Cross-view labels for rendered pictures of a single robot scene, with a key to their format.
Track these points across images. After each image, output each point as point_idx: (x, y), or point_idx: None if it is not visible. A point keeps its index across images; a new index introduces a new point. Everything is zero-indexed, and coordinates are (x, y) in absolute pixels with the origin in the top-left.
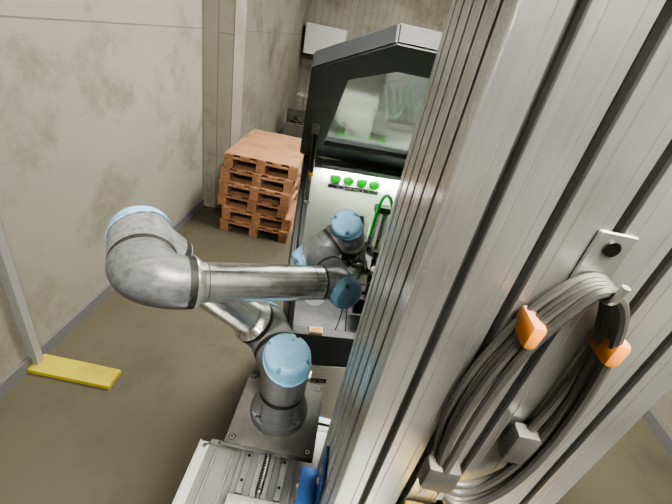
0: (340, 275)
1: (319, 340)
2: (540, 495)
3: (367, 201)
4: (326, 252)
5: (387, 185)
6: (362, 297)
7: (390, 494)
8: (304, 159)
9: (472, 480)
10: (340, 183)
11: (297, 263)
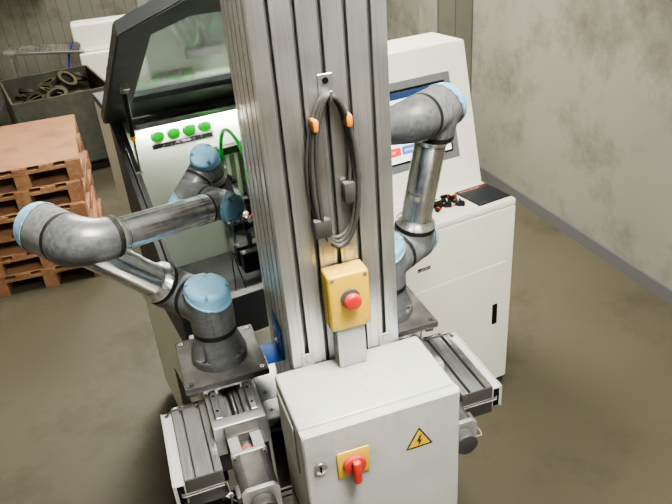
0: (220, 194)
1: None
2: (383, 225)
3: None
4: (198, 186)
5: (218, 120)
6: (248, 250)
7: (311, 270)
8: (113, 128)
9: (344, 230)
10: (165, 139)
11: None
